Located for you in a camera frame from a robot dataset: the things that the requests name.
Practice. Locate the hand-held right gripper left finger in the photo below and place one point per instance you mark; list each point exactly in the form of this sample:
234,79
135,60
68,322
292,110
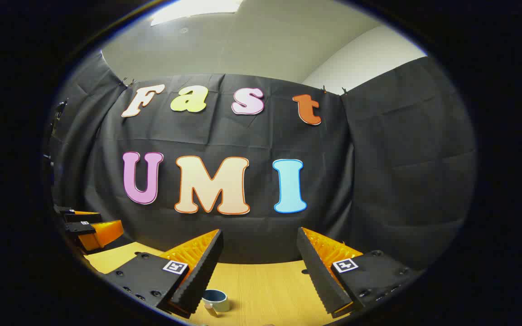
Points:
200,271

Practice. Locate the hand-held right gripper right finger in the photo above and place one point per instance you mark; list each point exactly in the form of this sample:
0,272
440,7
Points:
317,271

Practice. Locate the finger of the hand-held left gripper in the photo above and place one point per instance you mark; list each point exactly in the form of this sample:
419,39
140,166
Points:
82,217
102,233

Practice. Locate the wooden desktop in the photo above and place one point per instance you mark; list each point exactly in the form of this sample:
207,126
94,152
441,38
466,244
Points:
265,290

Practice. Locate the black backdrop cloth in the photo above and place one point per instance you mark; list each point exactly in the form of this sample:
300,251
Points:
252,136

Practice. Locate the ceiling light panel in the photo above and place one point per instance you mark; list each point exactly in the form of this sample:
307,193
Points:
193,10

